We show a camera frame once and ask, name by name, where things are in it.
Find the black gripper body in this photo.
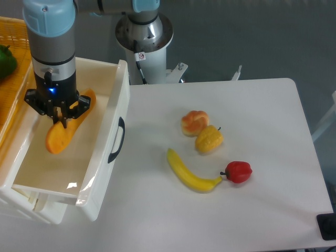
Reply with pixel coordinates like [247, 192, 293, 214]
[24, 71, 91, 121]

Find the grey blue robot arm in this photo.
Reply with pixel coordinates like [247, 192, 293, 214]
[23, 1, 160, 128]

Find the open white upper drawer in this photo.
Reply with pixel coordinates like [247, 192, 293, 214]
[28, 58, 130, 221]

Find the white drawer cabinet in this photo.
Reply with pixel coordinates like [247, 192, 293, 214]
[0, 40, 69, 225]

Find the round knotted bread roll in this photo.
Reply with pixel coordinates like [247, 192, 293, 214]
[181, 110, 209, 137]

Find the green bell pepper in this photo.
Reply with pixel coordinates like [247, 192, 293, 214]
[0, 45, 17, 79]

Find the yellow plastic basket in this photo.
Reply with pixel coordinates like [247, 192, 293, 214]
[1, 17, 34, 144]

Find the yellow banana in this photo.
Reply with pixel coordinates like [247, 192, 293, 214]
[166, 148, 222, 193]

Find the yellow bell pepper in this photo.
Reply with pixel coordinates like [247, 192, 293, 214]
[195, 125, 224, 153]

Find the red bell pepper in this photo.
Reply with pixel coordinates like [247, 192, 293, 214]
[220, 161, 253, 184]

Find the black device at edge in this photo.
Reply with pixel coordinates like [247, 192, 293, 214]
[317, 213, 335, 240]

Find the dark blue drawer handle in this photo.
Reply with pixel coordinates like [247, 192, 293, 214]
[107, 117, 125, 164]

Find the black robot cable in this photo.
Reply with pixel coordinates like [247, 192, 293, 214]
[133, 39, 149, 85]

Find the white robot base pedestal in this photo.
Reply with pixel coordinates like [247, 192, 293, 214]
[115, 11, 188, 85]

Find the white frame at right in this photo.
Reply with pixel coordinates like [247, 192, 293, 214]
[311, 91, 335, 142]

